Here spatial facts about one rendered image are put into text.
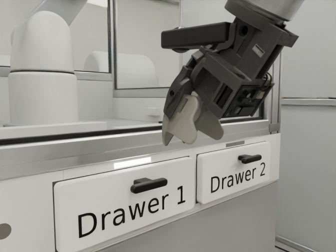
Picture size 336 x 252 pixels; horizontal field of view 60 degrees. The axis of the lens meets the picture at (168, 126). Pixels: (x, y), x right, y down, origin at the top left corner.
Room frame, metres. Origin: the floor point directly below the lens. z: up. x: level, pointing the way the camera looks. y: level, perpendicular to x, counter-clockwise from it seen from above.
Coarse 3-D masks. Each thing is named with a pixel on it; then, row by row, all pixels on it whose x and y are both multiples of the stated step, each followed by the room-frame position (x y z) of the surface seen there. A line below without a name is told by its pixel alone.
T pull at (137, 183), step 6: (138, 180) 0.49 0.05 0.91; (144, 180) 0.49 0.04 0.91; (150, 180) 0.49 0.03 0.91; (156, 180) 0.49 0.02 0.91; (162, 180) 0.50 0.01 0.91; (132, 186) 0.46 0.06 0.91; (138, 186) 0.46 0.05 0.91; (144, 186) 0.47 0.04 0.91; (150, 186) 0.48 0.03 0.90; (156, 186) 0.49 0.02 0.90; (132, 192) 0.46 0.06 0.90; (138, 192) 0.46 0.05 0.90
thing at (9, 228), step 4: (0, 224) 0.37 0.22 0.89; (4, 224) 0.38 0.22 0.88; (8, 224) 0.38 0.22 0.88; (0, 228) 0.37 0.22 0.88; (4, 228) 0.38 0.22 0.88; (8, 228) 0.38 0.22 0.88; (0, 232) 0.37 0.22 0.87; (4, 232) 0.38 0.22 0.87; (8, 232) 0.38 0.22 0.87; (0, 236) 0.37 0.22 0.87; (4, 236) 0.38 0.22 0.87
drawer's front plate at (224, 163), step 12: (252, 144) 0.77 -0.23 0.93; (264, 144) 0.79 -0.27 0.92; (204, 156) 0.62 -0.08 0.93; (216, 156) 0.65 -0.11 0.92; (228, 156) 0.68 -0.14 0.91; (264, 156) 0.79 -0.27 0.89; (204, 168) 0.62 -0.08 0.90; (216, 168) 0.65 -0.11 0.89; (228, 168) 0.68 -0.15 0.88; (240, 168) 0.72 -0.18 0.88; (252, 168) 0.75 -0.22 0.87; (264, 168) 0.79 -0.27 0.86; (204, 180) 0.62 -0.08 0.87; (216, 180) 0.65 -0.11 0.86; (252, 180) 0.75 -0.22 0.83; (264, 180) 0.80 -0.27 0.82; (204, 192) 0.62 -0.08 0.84; (216, 192) 0.65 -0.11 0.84; (228, 192) 0.68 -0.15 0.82
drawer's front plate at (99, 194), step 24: (144, 168) 0.51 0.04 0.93; (168, 168) 0.55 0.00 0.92; (192, 168) 0.60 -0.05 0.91; (72, 192) 0.42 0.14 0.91; (96, 192) 0.45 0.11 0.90; (120, 192) 0.48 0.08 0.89; (144, 192) 0.51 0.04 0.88; (168, 192) 0.55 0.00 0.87; (192, 192) 0.60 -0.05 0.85; (72, 216) 0.42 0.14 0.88; (96, 216) 0.45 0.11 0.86; (120, 216) 0.48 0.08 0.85; (144, 216) 0.51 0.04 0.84; (168, 216) 0.55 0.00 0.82; (72, 240) 0.42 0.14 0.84; (96, 240) 0.45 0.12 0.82
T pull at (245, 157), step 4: (240, 156) 0.70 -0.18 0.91; (244, 156) 0.69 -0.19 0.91; (248, 156) 0.69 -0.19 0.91; (252, 156) 0.69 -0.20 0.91; (256, 156) 0.70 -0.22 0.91; (260, 156) 0.71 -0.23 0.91; (244, 160) 0.67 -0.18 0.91; (248, 160) 0.67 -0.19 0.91; (252, 160) 0.69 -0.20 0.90; (256, 160) 0.70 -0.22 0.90
